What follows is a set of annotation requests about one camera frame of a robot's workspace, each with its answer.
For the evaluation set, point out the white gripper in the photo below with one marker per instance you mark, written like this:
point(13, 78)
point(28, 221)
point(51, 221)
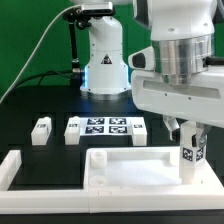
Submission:
point(201, 101)

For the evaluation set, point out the white desk top tray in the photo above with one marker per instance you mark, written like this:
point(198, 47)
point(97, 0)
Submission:
point(134, 167)

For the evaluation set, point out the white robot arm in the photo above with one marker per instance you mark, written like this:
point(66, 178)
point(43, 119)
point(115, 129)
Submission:
point(177, 76)

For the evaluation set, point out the fiducial marker sheet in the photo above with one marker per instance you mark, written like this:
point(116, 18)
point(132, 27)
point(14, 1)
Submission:
point(105, 126)

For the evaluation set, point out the grey camera on stand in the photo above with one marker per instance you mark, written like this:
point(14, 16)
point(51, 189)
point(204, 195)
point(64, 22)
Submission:
point(97, 9)

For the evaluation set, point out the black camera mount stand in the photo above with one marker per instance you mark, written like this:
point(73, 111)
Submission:
point(75, 19)

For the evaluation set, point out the white U-shaped frame fence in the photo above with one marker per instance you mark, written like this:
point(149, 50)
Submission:
point(117, 199)

